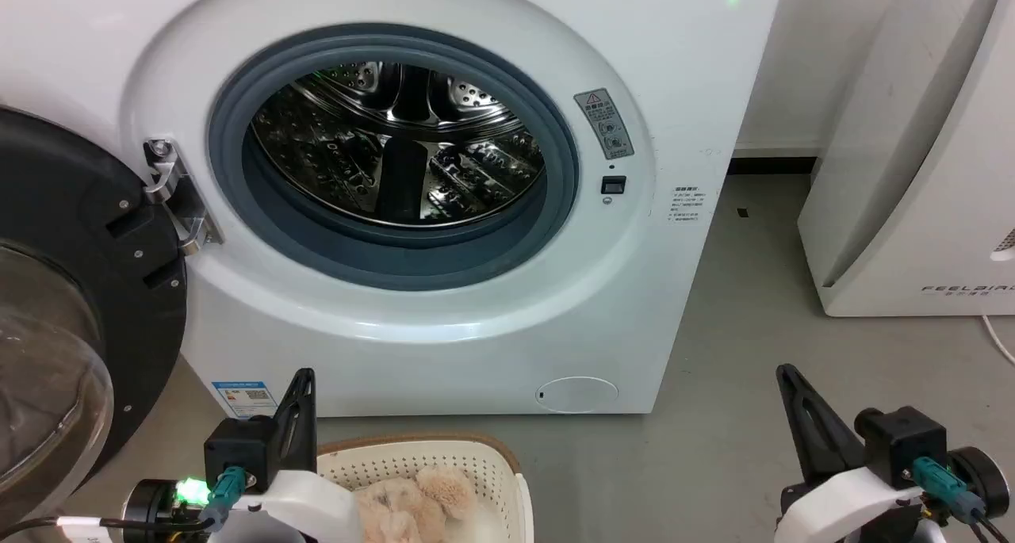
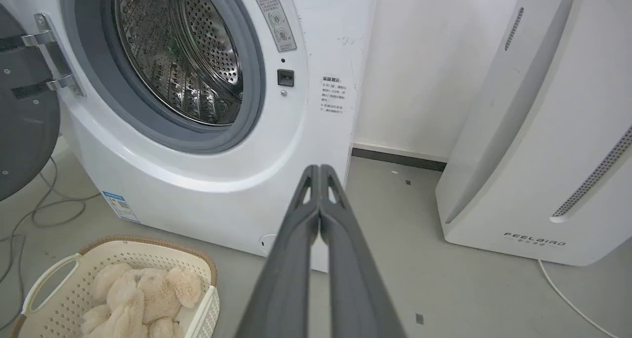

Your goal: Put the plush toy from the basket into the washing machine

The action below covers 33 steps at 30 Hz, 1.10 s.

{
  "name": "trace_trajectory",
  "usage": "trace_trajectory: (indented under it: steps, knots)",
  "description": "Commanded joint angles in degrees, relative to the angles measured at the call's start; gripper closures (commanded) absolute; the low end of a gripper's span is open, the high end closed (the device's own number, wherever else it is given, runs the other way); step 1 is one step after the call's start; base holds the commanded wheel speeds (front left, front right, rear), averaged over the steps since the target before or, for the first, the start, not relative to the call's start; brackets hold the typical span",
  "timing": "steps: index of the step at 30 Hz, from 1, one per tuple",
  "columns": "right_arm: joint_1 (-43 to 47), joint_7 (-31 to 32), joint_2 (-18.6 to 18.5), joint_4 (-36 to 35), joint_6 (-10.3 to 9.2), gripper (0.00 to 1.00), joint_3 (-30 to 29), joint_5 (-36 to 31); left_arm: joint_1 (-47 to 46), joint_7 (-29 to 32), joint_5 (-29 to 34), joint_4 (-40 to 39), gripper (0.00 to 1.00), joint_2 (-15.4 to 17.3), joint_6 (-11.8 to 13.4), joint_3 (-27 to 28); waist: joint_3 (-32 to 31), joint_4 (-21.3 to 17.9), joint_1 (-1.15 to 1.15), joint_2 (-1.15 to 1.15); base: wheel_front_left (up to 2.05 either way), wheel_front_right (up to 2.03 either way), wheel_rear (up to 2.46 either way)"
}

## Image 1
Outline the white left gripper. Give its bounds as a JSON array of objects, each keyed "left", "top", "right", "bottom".
[{"left": 213, "top": 368, "right": 364, "bottom": 543}]

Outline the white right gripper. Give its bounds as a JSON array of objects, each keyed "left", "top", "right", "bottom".
[{"left": 775, "top": 363, "right": 929, "bottom": 543}]

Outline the beige plush toy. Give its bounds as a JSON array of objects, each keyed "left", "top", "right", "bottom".
[{"left": 354, "top": 466, "right": 478, "bottom": 543}]

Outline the stainless steel washing machine drum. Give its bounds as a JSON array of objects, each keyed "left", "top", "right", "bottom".
[{"left": 251, "top": 61, "right": 547, "bottom": 228}]

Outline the black round washer door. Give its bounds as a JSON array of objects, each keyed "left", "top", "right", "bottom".
[{"left": 0, "top": 105, "right": 190, "bottom": 528}]

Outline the blue energy label sticker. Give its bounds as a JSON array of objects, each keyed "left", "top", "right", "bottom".
[{"left": 211, "top": 380, "right": 279, "bottom": 419}]

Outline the white front-load washing machine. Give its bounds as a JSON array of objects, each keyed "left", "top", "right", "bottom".
[{"left": 0, "top": 0, "right": 786, "bottom": 417}]

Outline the white perforated laundry basket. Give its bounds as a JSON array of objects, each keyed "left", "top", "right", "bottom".
[{"left": 316, "top": 434, "right": 535, "bottom": 543}]

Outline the grey rubber door gasket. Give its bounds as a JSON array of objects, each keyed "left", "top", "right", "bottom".
[{"left": 206, "top": 24, "right": 580, "bottom": 292}]

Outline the round filter cover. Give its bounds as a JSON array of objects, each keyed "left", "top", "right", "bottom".
[{"left": 535, "top": 376, "right": 620, "bottom": 414}]

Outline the small printed text label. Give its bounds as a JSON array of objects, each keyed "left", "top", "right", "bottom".
[{"left": 668, "top": 184, "right": 705, "bottom": 225}]

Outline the metal door hinge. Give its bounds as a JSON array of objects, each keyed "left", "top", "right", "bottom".
[{"left": 143, "top": 138, "right": 223, "bottom": 256}]

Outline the white air purifier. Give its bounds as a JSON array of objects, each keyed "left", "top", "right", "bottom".
[{"left": 797, "top": 0, "right": 1015, "bottom": 318}]

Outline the grey warning sticker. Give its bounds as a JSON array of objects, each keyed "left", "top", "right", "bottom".
[{"left": 573, "top": 88, "right": 635, "bottom": 161}]

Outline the teal left camera cable plug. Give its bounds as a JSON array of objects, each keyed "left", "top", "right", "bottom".
[{"left": 208, "top": 465, "right": 248, "bottom": 524}]

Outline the teal camera cable plug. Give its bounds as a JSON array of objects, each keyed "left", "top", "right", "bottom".
[
  {"left": 208, "top": 465, "right": 248, "bottom": 524},
  {"left": 912, "top": 457, "right": 986, "bottom": 526}
]

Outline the teal right camera cable plug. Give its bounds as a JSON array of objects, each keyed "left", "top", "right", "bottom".
[{"left": 912, "top": 457, "right": 986, "bottom": 526}]

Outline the white power cable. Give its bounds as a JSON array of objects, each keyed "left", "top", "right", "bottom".
[{"left": 982, "top": 315, "right": 1015, "bottom": 367}]

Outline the black wall baseboard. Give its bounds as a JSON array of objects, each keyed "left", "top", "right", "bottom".
[{"left": 728, "top": 156, "right": 818, "bottom": 176}]

